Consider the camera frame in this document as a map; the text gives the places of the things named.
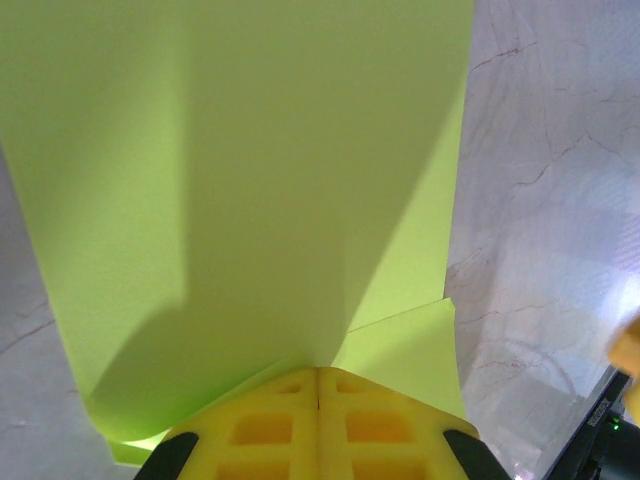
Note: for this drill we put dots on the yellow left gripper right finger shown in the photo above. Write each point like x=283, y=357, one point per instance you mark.
x=335, y=450

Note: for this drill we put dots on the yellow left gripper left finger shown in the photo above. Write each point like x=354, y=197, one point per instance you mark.
x=300, y=450

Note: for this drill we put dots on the lime green paper sheet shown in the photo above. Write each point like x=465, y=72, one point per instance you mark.
x=250, y=150

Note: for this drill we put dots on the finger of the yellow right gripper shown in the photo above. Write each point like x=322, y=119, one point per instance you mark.
x=627, y=350

